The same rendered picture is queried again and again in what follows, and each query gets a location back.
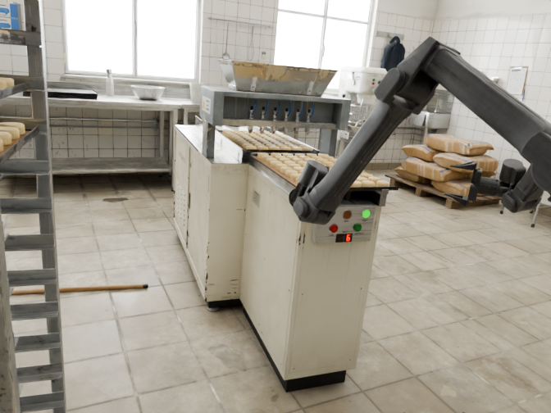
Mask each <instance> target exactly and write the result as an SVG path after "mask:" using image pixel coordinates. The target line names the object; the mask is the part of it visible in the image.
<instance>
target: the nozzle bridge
mask: <svg viewBox="0 0 551 413"><path fill-rule="evenodd" d="M255 98H256V99H257V104H256V109H255V112H254V113H253V120H250V119H249V110H250V106H253V110H254V106H255ZM267 99H268V102H269V103H268V108H267V112H266V114H265V120H261V113H262V107H265V110H266V106H267ZM278 99H279V100H280V110H279V113H278V115H277V118H276V121H273V120H272V119H273V118H272V117H273V111H274V107H277V111H278V108H279V100H278ZM290 100H291V101H292V108H291V112H290V114H289V118H288V121H284V117H285V108H286V107H287V108H289V110H290V105H291V102H290ZM301 101H303V104H302V102H301ZM351 101H352V100H350V99H346V98H338V97H334V96H330V95H325V94H323V95H322V96H321V97H316V96H303V95H291V94H278V93H255V92H243V91H235V90H233V89H229V88H222V87H209V86H201V88H200V112H199V116H200V117H202V118H203V119H204V120H203V148H202V154H203V155H204V156H205V157H206V158H214V151H215V133H216V125H220V126H223V125H244V126H264V127H285V128H305V129H322V132H321V146H320V153H323V154H327V155H329V157H333V158H334V159H335V149H336V142H337V135H338V130H344V131H347V130H348V120H349V114H350V107H351ZM313 102H314V103H315V108H314V112H313V115H312V117H311V119H310V123H308V122H306V120H307V111H308V109H311V114H312V110H313ZM302 105H303V112H302V115H301V116H300V117H299V122H295V116H296V112H297V108H299V112H300V113H301V110H302ZM289 110H288V112H289ZM320 153H319V154H320Z"/></svg>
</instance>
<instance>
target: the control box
mask: <svg viewBox="0 0 551 413"><path fill-rule="evenodd" d="M365 210H368V211H369V212H370V215H369V217H367V218H364V217H363V216H362V213H363V212H364V211H365ZM346 211H351V213H352V215H351V216H350V218H348V219H345V218H344V213H345V212H346ZM375 211H376V207H375V206H373V205H371V204H366V205H339V206H338V208H337V209H336V210H335V212H336V213H335V214H334V216H333V217H332V218H331V220H330V221H329V222H328V223H327V224H326V225H318V224H313V226H312V240H311V241H312V242H313V243H314V244H317V243H346V242H360V241H371V232H372V227H373V222H374V216H375ZM356 224H360V225H361V226H362V229H361V230H360V231H358V232H357V231H355V230H354V225H356ZM332 225H337V226H338V230H337V232H335V233H332V232H331V231H330V227H331V226H332ZM340 234H342V235H343V236H342V238H341V236H339V235H340ZM348 234H350V235H351V236H350V240H349V241H347V240H346V238H347V235H348ZM339 237H340V239H342V241H341V242H339V241H338V238H339ZM348 237H349V235H348ZM340 239H339V240H340Z"/></svg>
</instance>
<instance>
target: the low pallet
mask: <svg viewBox="0 0 551 413"><path fill-rule="evenodd" d="M385 176H386V177H388V178H390V182H389V185H390V186H393V187H399V186H413V187H415V188H416V193H415V195H416V196H418V197H428V196H441V197H445V198H447V200H446V204H445V206H446V207H447V208H450V209H453V208H461V207H478V206H486V205H494V204H499V200H502V198H501V197H493V196H488V195H485V196H477V197H476V201H475V202H473V201H469V203H468V206H464V205H462V204H461V203H459V202H457V201H456V200H454V199H453V198H451V197H448V196H446V195H444V194H445V192H442V191H439V190H438V189H436V188H435V187H434V186H433V184H432V183H426V184H421V183H418V182H415V181H412V180H410V179H405V178H404V177H401V176H400V175H385Z"/></svg>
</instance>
